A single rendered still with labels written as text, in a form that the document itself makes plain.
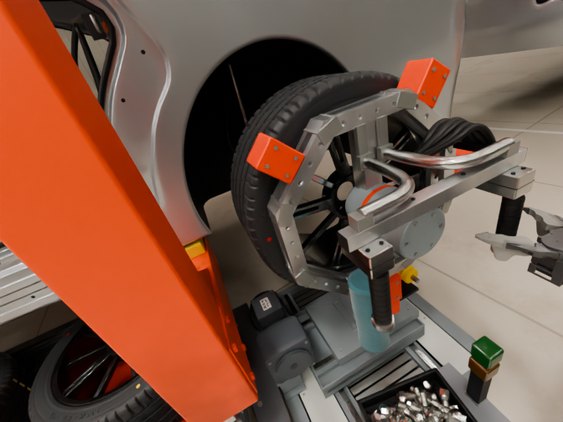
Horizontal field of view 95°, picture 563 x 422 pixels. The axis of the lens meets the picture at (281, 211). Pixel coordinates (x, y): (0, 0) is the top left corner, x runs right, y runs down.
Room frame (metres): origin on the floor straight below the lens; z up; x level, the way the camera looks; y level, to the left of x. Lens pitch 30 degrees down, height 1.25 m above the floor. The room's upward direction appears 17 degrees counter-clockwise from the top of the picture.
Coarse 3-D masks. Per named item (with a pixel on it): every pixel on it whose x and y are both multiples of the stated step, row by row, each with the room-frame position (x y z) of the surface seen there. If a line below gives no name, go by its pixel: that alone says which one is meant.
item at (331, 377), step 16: (304, 320) 0.82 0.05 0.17; (416, 320) 0.66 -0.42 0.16; (320, 336) 0.73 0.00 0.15; (400, 336) 0.62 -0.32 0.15; (416, 336) 0.62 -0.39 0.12; (320, 352) 0.66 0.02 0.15; (368, 352) 0.60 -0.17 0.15; (384, 352) 0.57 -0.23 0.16; (320, 368) 0.58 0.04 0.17; (336, 368) 0.57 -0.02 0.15; (352, 368) 0.55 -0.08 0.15; (368, 368) 0.55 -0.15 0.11; (320, 384) 0.52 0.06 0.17; (336, 384) 0.52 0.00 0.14
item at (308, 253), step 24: (336, 144) 0.66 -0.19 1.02; (408, 144) 0.73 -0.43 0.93; (336, 168) 0.66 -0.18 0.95; (408, 168) 0.74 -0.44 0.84; (336, 192) 0.69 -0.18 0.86; (336, 216) 0.64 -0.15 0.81; (312, 240) 0.62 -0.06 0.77; (336, 240) 0.64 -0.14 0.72; (312, 264) 0.60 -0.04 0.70; (336, 264) 0.63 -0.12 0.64
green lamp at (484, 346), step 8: (472, 344) 0.27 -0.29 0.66; (480, 344) 0.27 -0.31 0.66; (488, 344) 0.26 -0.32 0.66; (496, 344) 0.26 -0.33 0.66; (472, 352) 0.27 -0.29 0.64; (480, 352) 0.26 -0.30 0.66; (488, 352) 0.25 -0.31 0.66; (496, 352) 0.25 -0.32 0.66; (480, 360) 0.25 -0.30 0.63; (488, 360) 0.24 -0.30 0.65; (496, 360) 0.24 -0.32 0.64; (488, 368) 0.24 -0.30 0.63
